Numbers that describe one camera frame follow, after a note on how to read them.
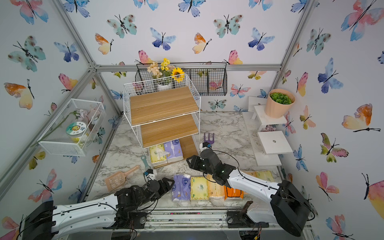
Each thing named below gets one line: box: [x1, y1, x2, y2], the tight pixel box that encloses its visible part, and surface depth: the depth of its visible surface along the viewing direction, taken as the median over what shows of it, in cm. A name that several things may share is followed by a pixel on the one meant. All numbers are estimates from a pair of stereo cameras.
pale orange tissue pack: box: [208, 174, 225, 198], surface depth 81 cm
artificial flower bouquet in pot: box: [147, 57, 185, 90], surface depth 83 cm
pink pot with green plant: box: [265, 88, 296, 118], surface depth 82 cm
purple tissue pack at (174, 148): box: [164, 139, 184, 163], surface depth 93 cm
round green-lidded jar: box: [66, 121, 87, 144], surface depth 67 cm
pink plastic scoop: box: [105, 165, 140, 192], surface depth 88 cm
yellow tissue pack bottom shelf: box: [149, 144, 168, 167], surface depth 92 cm
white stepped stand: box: [242, 96, 294, 167], surface depth 95 cm
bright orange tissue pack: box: [223, 185, 244, 200], surface depth 78 cm
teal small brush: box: [141, 155, 152, 170], surface depth 97 cm
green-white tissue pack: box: [190, 176, 209, 201], surface depth 81 cm
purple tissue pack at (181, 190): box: [172, 173, 191, 201], surface depth 82 cm
